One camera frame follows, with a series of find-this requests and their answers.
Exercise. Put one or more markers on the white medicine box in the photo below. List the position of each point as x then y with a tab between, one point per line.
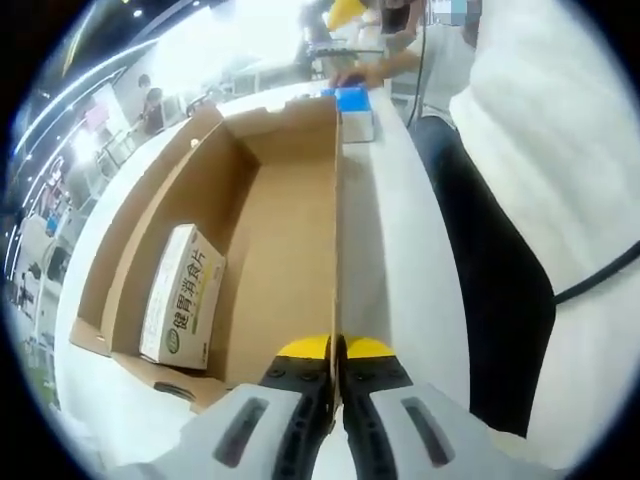
175	300

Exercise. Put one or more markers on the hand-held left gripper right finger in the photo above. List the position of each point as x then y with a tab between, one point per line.
395	420

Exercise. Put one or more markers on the person's black garment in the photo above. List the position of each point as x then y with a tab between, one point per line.
490	300

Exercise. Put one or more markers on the blue tissue pack soft item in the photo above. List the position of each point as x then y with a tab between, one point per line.
355	110

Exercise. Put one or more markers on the person in white shirt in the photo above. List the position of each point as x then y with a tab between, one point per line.
550	150

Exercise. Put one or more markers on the ceiling light strip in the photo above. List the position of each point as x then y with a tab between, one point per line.
75	95

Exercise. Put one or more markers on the brown cardboard shoe box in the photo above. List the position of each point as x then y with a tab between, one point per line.
285	225

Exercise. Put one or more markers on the pink monitor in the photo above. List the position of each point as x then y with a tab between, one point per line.
96	117

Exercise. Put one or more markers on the wet wipes pack soft item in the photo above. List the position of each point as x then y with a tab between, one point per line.
327	93

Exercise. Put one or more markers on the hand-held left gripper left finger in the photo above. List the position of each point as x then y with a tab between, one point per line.
285	415

